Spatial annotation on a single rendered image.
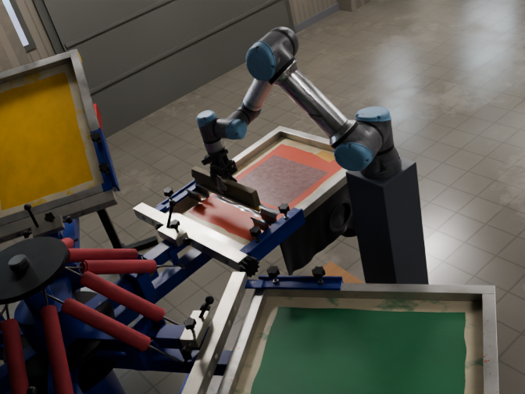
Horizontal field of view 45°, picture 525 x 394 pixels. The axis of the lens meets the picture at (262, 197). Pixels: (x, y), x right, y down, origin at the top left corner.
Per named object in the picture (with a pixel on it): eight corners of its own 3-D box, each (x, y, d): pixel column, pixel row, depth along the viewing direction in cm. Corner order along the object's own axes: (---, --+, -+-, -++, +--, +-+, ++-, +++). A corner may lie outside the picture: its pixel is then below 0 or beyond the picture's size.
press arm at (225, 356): (424, 374, 191) (423, 360, 188) (423, 390, 186) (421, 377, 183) (78, 352, 232) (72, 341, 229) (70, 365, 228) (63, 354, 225)
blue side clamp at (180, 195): (210, 183, 294) (205, 170, 290) (216, 186, 291) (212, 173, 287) (160, 218, 279) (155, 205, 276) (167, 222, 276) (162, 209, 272)
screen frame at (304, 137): (281, 132, 317) (280, 125, 314) (375, 159, 277) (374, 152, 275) (160, 217, 278) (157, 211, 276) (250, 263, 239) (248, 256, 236)
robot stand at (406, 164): (439, 379, 291) (416, 161, 224) (414, 404, 283) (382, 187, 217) (408, 359, 304) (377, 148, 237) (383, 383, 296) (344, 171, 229)
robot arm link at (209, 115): (208, 119, 233) (191, 118, 238) (216, 145, 239) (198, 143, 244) (219, 109, 238) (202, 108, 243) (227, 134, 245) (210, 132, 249)
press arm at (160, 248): (179, 240, 254) (176, 231, 251) (188, 245, 250) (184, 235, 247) (145, 265, 245) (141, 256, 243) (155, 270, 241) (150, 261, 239)
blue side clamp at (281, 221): (296, 219, 257) (293, 205, 253) (305, 222, 253) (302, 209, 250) (244, 261, 242) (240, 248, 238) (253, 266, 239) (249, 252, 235)
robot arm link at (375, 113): (399, 136, 222) (395, 102, 215) (384, 156, 214) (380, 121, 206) (368, 133, 229) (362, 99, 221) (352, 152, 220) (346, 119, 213)
